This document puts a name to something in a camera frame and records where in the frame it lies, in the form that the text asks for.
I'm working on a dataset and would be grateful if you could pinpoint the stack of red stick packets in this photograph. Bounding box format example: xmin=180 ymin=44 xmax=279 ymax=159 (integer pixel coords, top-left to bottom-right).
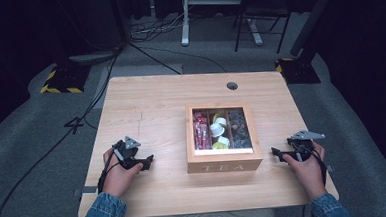
xmin=192 ymin=110 xmax=213 ymax=151

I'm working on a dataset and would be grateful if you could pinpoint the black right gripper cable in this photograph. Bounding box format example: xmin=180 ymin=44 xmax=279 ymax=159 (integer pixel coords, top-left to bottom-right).
xmin=311 ymin=144 xmax=329 ymax=187

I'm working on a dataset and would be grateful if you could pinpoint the long black floor cable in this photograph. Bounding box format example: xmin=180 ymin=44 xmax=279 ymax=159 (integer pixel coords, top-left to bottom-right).
xmin=0 ymin=41 xmax=135 ymax=217

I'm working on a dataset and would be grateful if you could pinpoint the pile of small creamer cups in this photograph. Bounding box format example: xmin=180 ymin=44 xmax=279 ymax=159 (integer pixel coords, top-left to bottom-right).
xmin=208 ymin=112 xmax=231 ymax=152

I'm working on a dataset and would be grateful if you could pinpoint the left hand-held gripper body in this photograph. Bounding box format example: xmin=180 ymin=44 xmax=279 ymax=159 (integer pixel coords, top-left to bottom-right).
xmin=111 ymin=134 xmax=143 ymax=171

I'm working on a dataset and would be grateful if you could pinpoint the thin black floor cable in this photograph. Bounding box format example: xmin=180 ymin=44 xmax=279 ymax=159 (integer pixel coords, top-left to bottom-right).
xmin=128 ymin=38 xmax=182 ymax=78

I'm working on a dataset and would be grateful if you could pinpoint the wooden box with glass lid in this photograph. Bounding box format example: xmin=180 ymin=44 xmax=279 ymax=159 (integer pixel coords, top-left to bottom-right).
xmin=184 ymin=100 xmax=264 ymax=175

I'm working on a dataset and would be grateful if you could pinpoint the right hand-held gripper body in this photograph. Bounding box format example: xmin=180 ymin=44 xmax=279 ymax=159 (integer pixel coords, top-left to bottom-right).
xmin=286 ymin=129 xmax=327 ymax=163

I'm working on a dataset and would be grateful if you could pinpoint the white desk frame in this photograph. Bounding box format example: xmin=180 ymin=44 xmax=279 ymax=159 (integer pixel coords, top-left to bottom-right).
xmin=178 ymin=0 xmax=264 ymax=51

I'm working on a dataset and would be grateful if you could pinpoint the person's right hand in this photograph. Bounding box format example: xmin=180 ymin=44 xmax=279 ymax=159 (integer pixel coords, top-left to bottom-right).
xmin=281 ymin=141 xmax=329 ymax=202

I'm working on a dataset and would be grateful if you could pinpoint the person's left hand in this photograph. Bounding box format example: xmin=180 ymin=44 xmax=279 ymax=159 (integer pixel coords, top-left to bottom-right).
xmin=100 ymin=146 xmax=146 ymax=198

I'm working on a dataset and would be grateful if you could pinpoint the black slanted stand pole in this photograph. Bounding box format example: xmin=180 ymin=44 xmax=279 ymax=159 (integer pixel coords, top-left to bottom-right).
xmin=286 ymin=0 xmax=344 ymax=58

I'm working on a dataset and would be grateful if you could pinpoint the pile of dark tea bags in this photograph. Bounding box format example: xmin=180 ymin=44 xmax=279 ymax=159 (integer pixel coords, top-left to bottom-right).
xmin=227 ymin=107 xmax=253 ymax=151

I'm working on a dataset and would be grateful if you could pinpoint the black metal chair frame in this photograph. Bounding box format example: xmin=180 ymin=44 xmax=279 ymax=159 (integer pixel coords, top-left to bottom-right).
xmin=230 ymin=0 xmax=294 ymax=57

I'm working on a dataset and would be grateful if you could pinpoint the bundle of floor cables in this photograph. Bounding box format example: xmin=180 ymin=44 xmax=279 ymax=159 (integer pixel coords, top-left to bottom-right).
xmin=129 ymin=13 xmax=185 ymax=44

